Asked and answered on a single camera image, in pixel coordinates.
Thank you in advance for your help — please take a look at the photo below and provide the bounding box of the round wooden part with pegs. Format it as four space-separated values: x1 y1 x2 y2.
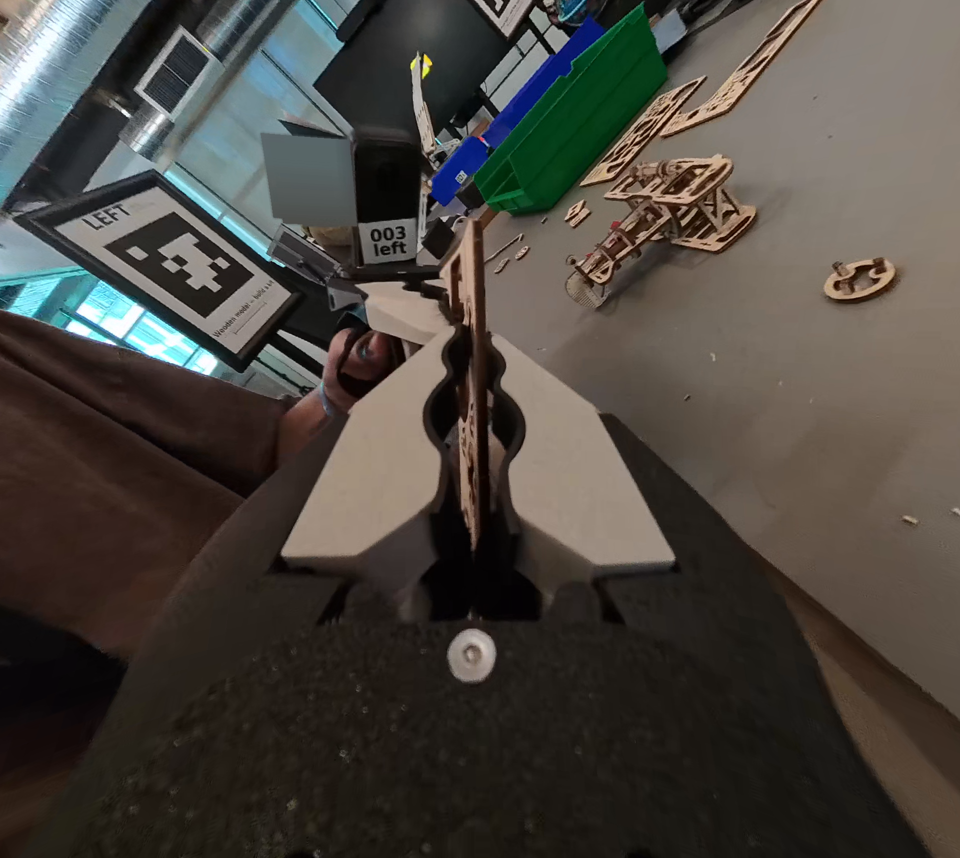
822 256 898 305

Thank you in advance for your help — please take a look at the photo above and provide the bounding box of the green plastic bin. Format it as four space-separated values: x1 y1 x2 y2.
473 2 669 216

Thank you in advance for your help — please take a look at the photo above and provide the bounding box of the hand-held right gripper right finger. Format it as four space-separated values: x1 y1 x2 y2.
486 332 678 603

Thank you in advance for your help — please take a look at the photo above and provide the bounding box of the framed marker sign wide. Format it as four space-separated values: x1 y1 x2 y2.
13 170 306 373

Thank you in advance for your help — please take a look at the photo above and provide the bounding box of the person's left forearm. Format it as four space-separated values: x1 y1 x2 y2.
276 393 352 473

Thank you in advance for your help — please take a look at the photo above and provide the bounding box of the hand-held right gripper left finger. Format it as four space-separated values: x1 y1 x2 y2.
281 332 462 621

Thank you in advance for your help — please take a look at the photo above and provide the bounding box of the wooden part sheet narrow frame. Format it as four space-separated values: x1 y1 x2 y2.
659 0 831 140

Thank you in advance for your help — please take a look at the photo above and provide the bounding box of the wooden part sheet broad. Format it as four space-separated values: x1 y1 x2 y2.
579 75 708 189

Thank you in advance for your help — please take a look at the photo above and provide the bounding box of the blue plastic bin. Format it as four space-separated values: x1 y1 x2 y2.
430 14 608 206

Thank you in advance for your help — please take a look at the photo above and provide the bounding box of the grey flat pad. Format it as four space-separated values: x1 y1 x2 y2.
649 11 688 62

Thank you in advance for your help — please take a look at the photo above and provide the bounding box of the person's left hand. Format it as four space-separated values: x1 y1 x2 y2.
321 327 412 418

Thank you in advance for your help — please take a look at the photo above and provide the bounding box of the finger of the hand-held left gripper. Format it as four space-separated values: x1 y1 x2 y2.
364 279 453 351

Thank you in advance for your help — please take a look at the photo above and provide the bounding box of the black monitor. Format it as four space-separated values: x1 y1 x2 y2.
312 0 528 126

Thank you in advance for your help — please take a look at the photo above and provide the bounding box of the silver ventilation duct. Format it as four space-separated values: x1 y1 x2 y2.
0 0 355 147

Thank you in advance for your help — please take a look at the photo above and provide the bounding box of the grey desk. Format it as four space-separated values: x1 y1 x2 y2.
431 0 960 705

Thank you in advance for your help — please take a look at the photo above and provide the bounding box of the wooden model plane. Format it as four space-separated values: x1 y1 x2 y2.
564 155 758 309

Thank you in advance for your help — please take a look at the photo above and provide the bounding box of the white air vent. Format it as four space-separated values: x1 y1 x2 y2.
133 24 213 118

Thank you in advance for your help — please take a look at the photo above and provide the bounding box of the person's brown clothing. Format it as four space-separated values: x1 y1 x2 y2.
0 309 303 660

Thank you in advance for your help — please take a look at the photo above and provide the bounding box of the wooden laser-cut part sheet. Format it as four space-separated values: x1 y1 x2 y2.
437 216 490 553

